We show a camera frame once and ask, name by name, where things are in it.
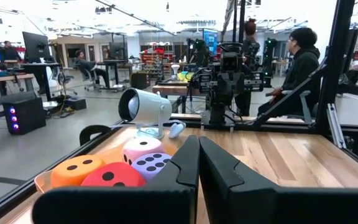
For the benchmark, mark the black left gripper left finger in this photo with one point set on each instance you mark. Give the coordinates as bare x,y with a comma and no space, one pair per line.
166,199

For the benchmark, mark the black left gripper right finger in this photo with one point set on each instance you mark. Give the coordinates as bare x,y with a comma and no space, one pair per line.
244,202

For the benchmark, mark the large red foam die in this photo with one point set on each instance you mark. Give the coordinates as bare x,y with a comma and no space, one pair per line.
117,177

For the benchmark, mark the large pink foam die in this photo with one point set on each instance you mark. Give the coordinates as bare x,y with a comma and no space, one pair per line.
141,147

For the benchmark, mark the large orange foam die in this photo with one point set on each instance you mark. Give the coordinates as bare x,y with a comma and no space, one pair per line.
70,172

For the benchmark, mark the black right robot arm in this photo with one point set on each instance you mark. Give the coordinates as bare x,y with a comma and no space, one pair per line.
217,112

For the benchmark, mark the black monitor on arm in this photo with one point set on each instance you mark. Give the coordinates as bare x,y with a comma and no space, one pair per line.
36,46

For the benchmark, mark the large purple foam die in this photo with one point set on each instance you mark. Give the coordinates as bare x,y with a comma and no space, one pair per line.
154,165

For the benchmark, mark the yellow green container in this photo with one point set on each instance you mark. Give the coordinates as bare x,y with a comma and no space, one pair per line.
185,76

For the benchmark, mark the blue lit screen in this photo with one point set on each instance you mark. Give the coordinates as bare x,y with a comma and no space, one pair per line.
210,40

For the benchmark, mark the wooden workbench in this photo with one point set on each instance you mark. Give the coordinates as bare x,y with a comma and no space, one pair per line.
172,89

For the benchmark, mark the person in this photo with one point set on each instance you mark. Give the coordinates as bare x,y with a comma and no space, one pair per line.
9,51
87,63
250,34
303,68

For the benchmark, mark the white oval puck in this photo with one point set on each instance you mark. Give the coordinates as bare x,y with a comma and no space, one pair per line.
176,130

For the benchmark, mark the orange translucent plastic bin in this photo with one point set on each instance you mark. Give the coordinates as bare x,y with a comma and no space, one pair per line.
112,154

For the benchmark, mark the grey chair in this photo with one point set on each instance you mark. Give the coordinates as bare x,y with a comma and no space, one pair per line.
303,102

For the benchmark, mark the red parts shelf rack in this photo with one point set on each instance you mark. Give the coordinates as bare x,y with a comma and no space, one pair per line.
155,62

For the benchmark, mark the black box with lights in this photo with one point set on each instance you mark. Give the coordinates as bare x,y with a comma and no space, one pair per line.
25,116

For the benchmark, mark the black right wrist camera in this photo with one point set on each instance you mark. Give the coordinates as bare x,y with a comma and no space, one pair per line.
232,62

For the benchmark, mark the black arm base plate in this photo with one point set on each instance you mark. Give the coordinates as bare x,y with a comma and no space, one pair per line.
217,126

